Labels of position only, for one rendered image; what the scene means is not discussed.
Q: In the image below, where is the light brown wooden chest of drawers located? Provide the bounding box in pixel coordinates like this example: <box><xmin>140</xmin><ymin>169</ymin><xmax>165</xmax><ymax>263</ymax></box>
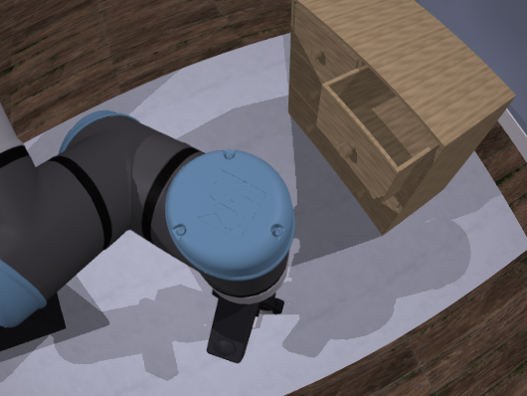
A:
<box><xmin>288</xmin><ymin>0</ymin><xmax>516</xmax><ymax>236</ymax></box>

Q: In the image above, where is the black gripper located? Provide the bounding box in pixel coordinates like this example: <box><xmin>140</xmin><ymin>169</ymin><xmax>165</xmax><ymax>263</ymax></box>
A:
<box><xmin>212</xmin><ymin>290</ymin><xmax>284</xmax><ymax>314</ymax></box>

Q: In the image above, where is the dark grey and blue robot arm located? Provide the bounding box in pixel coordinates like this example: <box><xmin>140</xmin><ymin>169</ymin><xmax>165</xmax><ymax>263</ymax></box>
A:
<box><xmin>0</xmin><ymin>102</ymin><xmax>295</xmax><ymax>363</ymax></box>

